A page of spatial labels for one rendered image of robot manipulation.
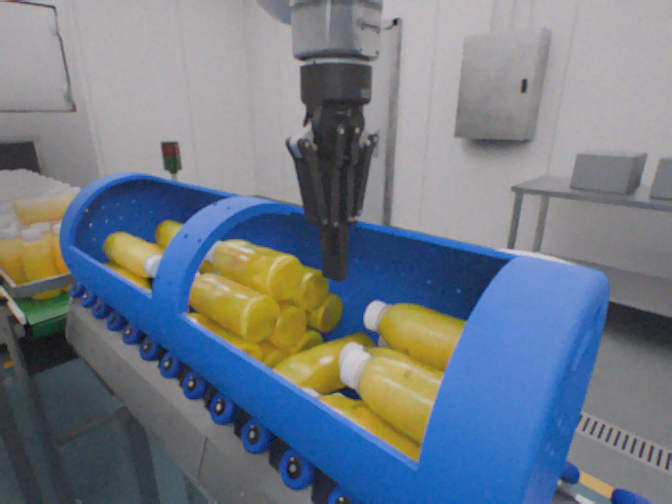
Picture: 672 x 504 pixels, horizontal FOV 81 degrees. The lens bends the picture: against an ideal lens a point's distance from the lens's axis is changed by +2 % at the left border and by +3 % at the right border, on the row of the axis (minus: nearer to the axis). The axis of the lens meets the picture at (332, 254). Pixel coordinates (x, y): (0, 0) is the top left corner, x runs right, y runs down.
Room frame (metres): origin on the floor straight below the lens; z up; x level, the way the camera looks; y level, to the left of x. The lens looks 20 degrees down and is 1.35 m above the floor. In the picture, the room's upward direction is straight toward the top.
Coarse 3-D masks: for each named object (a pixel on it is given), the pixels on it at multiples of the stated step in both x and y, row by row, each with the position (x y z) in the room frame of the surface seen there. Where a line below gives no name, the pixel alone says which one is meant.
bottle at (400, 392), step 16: (368, 368) 0.33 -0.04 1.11; (384, 368) 0.32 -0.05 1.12; (400, 368) 0.31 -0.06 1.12; (416, 368) 0.31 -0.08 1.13; (368, 384) 0.31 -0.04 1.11; (384, 384) 0.30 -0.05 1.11; (400, 384) 0.30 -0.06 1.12; (416, 384) 0.29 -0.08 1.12; (432, 384) 0.29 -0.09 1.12; (368, 400) 0.31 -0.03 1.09; (384, 400) 0.29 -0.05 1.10; (400, 400) 0.29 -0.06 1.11; (416, 400) 0.28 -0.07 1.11; (432, 400) 0.28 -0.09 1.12; (384, 416) 0.29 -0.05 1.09; (400, 416) 0.28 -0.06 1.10; (416, 416) 0.27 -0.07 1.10; (400, 432) 0.29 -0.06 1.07; (416, 432) 0.27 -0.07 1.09
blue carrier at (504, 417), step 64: (128, 192) 0.85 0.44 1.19; (192, 192) 0.83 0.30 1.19; (64, 256) 0.73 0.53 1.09; (192, 256) 0.46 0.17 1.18; (320, 256) 0.64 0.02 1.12; (384, 256) 0.54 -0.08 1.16; (448, 256) 0.45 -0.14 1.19; (512, 256) 0.37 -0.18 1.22; (192, 320) 0.42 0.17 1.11; (512, 320) 0.24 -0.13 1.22; (576, 320) 0.23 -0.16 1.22; (256, 384) 0.33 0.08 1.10; (448, 384) 0.22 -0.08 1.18; (512, 384) 0.21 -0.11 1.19; (576, 384) 0.27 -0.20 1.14; (320, 448) 0.27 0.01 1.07; (384, 448) 0.23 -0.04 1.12; (448, 448) 0.20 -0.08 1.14; (512, 448) 0.19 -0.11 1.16
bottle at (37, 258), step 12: (24, 240) 0.92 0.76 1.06; (36, 240) 0.93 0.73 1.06; (24, 252) 0.91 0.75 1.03; (36, 252) 0.92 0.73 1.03; (48, 252) 0.94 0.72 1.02; (24, 264) 0.91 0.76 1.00; (36, 264) 0.91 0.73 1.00; (48, 264) 0.93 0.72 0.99; (36, 276) 0.91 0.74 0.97; (48, 276) 0.92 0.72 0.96; (60, 288) 0.95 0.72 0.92
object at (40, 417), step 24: (0, 288) 0.98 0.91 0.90; (0, 312) 0.90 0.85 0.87; (24, 336) 0.79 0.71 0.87; (48, 336) 1.06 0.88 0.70; (0, 360) 1.75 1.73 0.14; (24, 360) 0.78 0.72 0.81; (48, 360) 0.94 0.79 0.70; (24, 384) 1.00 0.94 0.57; (120, 408) 1.19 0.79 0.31; (48, 432) 1.02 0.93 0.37; (72, 432) 1.07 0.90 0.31; (48, 456) 1.00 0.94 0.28
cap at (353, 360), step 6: (348, 354) 0.36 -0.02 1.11; (354, 354) 0.35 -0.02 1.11; (360, 354) 0.35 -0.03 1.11; (366, 354) 0.36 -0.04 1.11; (348, 360) 0.35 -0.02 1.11; (354, 360) 0.35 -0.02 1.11; (360, 360) 0.35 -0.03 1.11; (342, 366) 0.35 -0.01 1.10; (348, 366) 0.34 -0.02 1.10; (354, 366) 0.34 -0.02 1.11; (342, 372) 0.34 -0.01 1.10; (348, 372) 0.34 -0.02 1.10; (354, 372) 0.34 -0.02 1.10; (342, 378) 0.34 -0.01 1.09; (348, 378) 0.34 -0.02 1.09; (354, 378) 0.34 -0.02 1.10; (348, 384) 0.34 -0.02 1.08; (354, 384) 0.34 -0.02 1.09
